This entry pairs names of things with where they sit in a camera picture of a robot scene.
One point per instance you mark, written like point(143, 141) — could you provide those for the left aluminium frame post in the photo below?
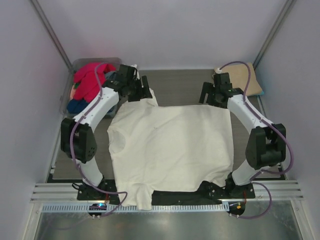
point(51, 33)

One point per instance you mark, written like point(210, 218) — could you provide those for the right aluminium frame post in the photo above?
point(277, 25)

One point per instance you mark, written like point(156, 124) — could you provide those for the peach pink garment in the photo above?
point(72, 92)

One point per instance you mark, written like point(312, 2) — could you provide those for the aluminium frame post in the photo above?
point(51, 33)
point(277, 25)

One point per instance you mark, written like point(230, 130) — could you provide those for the grey blue t shirt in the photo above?
point(110, 76)

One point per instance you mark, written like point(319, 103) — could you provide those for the slotted cable duct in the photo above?
point(84, 207)

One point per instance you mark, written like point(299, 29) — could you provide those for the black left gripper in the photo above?
point(139, 90)

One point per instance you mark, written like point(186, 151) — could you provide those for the red t shirt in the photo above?
point(88, 87)

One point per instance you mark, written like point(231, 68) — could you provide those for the folded beige t shirt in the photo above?
point(238, 74)

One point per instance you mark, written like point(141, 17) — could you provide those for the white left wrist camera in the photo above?
point(135, 66)

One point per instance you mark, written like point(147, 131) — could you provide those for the right round black base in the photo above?
point(236, 208)

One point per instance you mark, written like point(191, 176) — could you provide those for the round black base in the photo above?
point(97, 209)
point(236, 208)

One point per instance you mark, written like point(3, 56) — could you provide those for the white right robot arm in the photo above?
point(266, 146)

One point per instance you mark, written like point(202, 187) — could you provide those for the left round black base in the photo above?
point(97, 209)

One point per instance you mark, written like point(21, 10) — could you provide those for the clear plastic bin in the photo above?
point(76, 66)

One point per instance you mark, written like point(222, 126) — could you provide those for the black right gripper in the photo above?
point(208, 93)

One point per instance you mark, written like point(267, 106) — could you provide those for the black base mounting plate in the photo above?
point(207, 194)

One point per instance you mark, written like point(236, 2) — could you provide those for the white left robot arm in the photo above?
point(77, 137)

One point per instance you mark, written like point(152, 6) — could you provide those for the white t shirt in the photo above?
point(168, 148)

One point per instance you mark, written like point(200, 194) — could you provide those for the dark blue t shirt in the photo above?
point(76, 106)

